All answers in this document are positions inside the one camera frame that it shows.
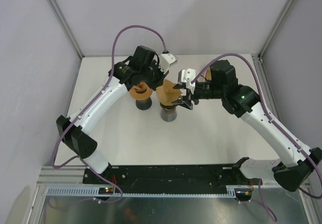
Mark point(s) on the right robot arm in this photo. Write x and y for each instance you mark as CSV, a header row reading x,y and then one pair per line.
x,y
296,160

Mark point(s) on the brown paper coffee filter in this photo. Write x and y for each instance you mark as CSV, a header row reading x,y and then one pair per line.
x,y
140,88

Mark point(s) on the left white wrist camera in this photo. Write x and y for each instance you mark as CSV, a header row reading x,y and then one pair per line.
x,y
166,60

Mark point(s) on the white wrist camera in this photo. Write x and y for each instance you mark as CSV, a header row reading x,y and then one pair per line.
x,y
187,76
166,60

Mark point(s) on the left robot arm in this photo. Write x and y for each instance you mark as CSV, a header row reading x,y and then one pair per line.
x,y
144,66

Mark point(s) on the red-rimmed glass carafe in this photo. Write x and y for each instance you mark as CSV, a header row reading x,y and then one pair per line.
x,y
143,104

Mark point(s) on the wooden dripper ring holder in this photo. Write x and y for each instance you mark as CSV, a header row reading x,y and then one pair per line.
x,y
143,96

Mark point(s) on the aluminium frame rail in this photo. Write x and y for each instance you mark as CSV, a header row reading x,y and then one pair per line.
x,y
289,178

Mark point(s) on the dark green glass dripper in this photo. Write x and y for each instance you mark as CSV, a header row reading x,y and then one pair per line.
x,y
167,107

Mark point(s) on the grey glass carafe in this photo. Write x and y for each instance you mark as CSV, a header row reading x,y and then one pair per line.
x,y
168,115

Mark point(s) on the grey slotted cable duct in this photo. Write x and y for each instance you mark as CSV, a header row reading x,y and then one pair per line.
x,y
101,192

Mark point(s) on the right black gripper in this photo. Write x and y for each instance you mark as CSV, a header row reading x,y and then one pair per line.
x,y
184,101

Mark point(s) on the coffee filter box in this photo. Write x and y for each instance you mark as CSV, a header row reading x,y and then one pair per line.
x,y
208,75

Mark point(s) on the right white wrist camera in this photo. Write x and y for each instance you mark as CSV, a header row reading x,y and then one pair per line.
x,y
187,76

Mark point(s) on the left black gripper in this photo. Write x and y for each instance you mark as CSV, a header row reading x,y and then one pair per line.
x,y
159,81

